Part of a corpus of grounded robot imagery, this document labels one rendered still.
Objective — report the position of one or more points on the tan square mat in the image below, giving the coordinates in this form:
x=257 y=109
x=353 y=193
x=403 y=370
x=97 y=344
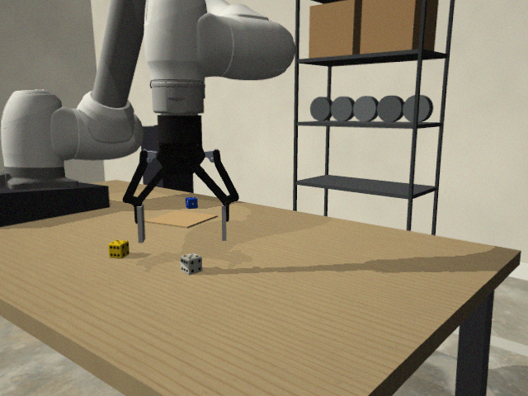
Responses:
x=181 y=219

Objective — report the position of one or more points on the blue die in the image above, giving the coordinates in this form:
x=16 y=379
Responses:
x=191 y=203

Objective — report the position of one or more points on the white die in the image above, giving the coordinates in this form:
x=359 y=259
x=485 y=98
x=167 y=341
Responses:
x=191 y=263

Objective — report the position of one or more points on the yellow die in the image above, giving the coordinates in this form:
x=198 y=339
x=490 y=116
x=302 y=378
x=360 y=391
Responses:
x=118 y=249

